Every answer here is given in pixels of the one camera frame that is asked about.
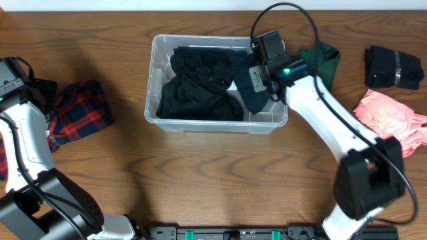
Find dark navy garment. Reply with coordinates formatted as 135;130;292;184
230;51;270;115

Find dark green shirt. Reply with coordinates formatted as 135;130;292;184
298;42;341;91

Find large black garment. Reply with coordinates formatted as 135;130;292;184
156;47;244;121

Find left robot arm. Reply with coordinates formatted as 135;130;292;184
1;57;149;239

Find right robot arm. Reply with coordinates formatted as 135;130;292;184
250;31;405;239

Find white label in bin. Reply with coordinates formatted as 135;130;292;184
227;81;238;91

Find red plaid flannel shirt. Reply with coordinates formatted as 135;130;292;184
0;79;115;183

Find clear plastic storage bin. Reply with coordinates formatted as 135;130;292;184
144;34;288;134

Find black rolled garment with band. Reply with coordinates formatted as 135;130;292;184
365;45;424;90

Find pink crumpled garment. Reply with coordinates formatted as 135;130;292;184
354;89;426;157

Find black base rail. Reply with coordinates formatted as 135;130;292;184
146;225;400;240

